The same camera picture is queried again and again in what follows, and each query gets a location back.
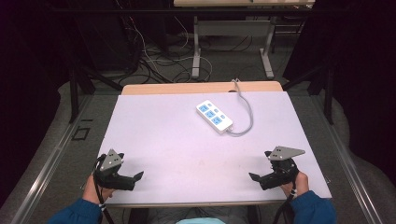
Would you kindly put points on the white table mat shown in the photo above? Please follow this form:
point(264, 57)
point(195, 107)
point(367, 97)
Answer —
point(205, 149)

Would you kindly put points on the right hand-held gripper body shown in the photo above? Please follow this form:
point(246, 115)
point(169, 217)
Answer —
point(280, 169)

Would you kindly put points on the black metal stand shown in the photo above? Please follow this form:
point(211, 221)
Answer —
point(79, 87)

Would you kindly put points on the white power strip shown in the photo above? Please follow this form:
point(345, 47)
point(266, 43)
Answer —
point(214, 116)

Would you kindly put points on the person's lap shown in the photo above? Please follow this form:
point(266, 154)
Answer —
point(199, 216)

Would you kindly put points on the grey metal desk frame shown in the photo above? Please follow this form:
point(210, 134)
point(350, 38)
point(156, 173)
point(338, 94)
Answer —
point(233, 46)

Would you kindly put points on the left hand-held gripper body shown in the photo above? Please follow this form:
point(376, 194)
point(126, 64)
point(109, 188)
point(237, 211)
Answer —
point(111, 174)

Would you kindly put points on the person's right hand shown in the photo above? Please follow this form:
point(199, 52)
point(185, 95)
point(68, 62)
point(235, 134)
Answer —
point(298, 184)

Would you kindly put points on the person's left hand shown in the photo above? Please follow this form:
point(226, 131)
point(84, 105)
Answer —
point(92, 192)

